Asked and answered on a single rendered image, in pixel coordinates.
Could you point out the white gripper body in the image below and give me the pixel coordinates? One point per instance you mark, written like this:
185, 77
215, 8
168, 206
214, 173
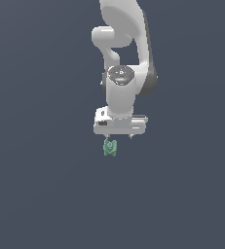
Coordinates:
117, 125

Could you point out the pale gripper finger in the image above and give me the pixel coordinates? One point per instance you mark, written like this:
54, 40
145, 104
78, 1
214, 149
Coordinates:
107, 136
130, 136

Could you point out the small green object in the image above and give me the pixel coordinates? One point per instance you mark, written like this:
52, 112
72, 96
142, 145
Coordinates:
110, 147

